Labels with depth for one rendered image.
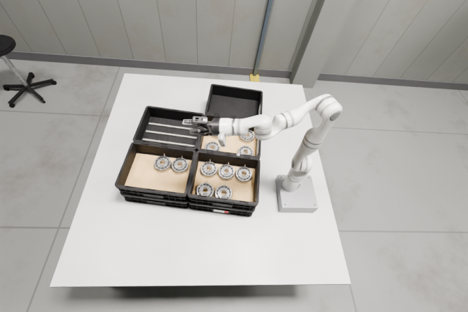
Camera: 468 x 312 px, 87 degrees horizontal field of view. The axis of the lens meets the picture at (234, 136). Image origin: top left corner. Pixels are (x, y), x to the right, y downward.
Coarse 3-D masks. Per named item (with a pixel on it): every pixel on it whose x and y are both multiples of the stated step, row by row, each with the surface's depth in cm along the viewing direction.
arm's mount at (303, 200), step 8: (280, 176) 165; (280, 184) 162; (304, 184) 163; (312, 184) 164; (280, 192) 159; (288, 192) 159; (296, 192) 159; (304, 192) 160; (312, 192) 160; (280, 200) 158; (288, 200) 156; (296, 200) 156; (304, 200) 157; (312, 200) 157; (280, 208) 157; (288, 208) 154; (296, 208) 154; (304, 208) 154; (312, 208) 155
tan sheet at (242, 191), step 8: (200, 168) 157; (200, 176) 154; (216, 176) 155; (200, 184) 151; (216, 184) 152; (232, 184) 153; (240, 184) 154; (248, 184) 154; (192, 192) 148; (240, 192) 151; (248, 192) 151; (240, 200) 148; (248, 200) 148
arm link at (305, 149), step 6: (300, 144) 128; (306, 144) 121; (312, 144) 119; (300, 150) 128; (306, 150) 124; (312, 150) 123; (294, 156) 137; (300, 156) 129; (294, 162) 136; (300, 162) 132; (294, 168) 137; (300, 168) 135
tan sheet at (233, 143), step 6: (204, 138) 171; (210, 138) 171; (228, 138) 173; (234, 138) 173; (204, 144) 168; (228, 144) 170; (234, 144) 170; (240, 144) 171; (252, 144) 172; (222, 150) 166; (228, 150) 167; (234, 150) 167
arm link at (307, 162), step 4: (308, 156) 138; (304, 160) 135; (308, 160) 135; (312, 160) 136; (304, 164) 135; (308, 164) 135; (312, 164) 135; (304, 168) 135; (308, 168) 135; (292, 172) 145; (296, 172) 144; (300, 172) 143; (304, 172) 141; (308, 172) 138; (292, 176) 145; (296, 176) 144; (300, 176) 143; (304, 176) 142
